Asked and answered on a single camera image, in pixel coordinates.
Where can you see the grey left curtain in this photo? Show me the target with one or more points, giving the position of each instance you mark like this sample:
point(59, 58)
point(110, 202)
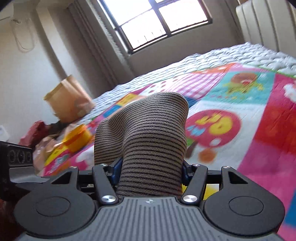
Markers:
point(97, 33)

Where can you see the white quilted bedspread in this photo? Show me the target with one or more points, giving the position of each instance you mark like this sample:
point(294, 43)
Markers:
point(247, 53)

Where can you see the dark framed window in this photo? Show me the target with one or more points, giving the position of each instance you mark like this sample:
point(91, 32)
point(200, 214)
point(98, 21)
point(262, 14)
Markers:
point(140, 24)

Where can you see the white wall socket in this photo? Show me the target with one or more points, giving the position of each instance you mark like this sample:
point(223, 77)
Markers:
point(4, 136)

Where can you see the brown paper bag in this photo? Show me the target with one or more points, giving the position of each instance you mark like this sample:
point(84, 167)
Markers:
point(69, 100)

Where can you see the pink gift bag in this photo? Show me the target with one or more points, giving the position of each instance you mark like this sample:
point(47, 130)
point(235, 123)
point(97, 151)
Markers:
point(43, 150)

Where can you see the beige padded headboard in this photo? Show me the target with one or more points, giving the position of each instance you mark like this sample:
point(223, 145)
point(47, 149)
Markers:
point(268, 23)

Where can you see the colourful cartoon patchwork mat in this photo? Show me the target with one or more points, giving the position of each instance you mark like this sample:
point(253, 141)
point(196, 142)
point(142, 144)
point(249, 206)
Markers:
point(240, 116)

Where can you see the red plastic bag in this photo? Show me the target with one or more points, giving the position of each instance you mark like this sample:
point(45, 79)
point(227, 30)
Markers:
point(35, 134)

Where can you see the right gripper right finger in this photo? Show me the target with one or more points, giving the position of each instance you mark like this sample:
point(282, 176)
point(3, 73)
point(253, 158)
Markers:
point(186, 173)

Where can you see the orange yellow plastic container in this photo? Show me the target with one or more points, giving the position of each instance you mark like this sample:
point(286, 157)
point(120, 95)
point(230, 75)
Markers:
point(77, 138)

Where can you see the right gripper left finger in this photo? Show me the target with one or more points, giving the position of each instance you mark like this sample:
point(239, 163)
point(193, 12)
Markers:
point(114, 171)

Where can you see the brown striped knit garment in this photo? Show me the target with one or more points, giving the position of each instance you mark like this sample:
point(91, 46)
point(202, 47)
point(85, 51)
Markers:
point(149, 135)

